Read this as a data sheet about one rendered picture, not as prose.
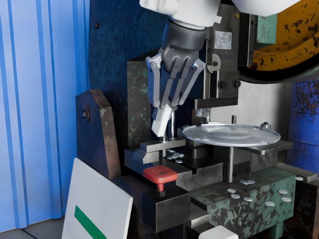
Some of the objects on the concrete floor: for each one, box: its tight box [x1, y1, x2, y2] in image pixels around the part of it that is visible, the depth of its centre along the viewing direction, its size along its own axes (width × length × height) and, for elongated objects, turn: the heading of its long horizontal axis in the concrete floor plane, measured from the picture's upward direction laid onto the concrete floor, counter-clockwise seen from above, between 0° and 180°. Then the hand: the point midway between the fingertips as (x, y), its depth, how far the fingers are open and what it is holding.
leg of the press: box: [75, 89, 216, 239], centre depth 104 cm, size 92×12×90 cm, turn 34°
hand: (161, 119), depth 62 cm, fingers closed
